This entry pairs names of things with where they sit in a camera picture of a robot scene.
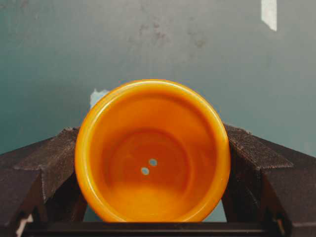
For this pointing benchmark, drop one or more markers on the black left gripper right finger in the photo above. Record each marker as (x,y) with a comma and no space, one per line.
(270,183)

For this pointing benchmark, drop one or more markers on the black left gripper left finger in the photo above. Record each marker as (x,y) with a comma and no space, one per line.
(38,181)

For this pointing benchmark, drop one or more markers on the orange plastic cup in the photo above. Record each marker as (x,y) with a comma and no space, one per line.
(152,151)

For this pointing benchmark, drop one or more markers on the small white tape scrap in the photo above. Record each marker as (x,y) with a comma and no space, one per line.
(96,96)

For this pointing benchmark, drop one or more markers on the white tape strip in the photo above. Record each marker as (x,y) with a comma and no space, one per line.
(269,13)

